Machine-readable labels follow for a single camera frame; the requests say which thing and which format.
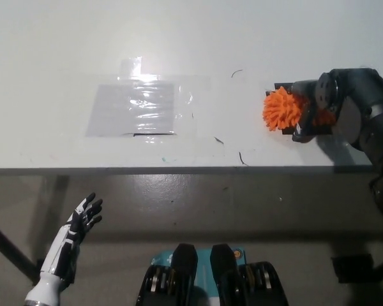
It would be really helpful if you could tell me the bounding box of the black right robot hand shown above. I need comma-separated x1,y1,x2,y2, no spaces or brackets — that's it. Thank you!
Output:
291,72,342,145

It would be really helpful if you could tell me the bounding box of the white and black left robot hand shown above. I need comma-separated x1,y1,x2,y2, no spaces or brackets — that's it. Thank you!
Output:
39,192,104,284

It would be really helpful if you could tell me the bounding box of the orange microfibre duster with handle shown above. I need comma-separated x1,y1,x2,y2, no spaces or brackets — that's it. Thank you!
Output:
262,88,336,133

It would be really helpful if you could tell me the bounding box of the black and teal robot torso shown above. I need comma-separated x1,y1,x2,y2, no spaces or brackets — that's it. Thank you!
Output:
135,242,290,306

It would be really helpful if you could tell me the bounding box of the black tape patch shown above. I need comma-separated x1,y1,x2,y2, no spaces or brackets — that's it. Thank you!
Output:
265,82,335,136

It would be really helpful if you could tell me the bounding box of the clear plastic film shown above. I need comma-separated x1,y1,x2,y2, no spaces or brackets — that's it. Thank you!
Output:
75,56,227,157

